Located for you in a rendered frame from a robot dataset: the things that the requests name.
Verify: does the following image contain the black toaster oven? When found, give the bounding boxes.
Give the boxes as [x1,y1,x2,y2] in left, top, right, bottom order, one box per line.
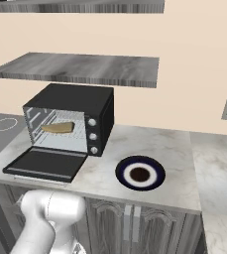
[22,82,115,158]

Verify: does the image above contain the grey cupboard door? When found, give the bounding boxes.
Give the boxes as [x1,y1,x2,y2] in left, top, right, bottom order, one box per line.
[132,204,187,254]
[4,184,29,229]
[84,197,134,254]

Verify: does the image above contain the silver cupboard handle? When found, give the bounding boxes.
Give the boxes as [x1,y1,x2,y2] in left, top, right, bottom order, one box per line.
[123,204,132,244]
[132,205,142,246]

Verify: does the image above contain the toaster oven wire rack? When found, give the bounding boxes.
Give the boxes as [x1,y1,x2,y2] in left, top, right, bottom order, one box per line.
[32,110,87,140]

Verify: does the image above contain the tan baguette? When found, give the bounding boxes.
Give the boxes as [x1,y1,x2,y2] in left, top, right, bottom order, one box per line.
[40,121,75,135]

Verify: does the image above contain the grey hob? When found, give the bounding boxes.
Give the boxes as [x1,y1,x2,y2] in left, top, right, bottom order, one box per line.
[0,112,29,167]

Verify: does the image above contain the dark blue white plate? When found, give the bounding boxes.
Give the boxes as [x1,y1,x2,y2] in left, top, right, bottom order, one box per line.
[114,155,167,191]

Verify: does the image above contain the grey wooden wall shelf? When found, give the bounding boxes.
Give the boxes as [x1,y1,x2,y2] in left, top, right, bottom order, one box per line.
[0,52,161,89]
[0,0,166,15]

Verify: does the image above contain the black toaster oven door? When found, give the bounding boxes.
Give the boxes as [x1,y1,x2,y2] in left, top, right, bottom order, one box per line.
[2,146,89,185]

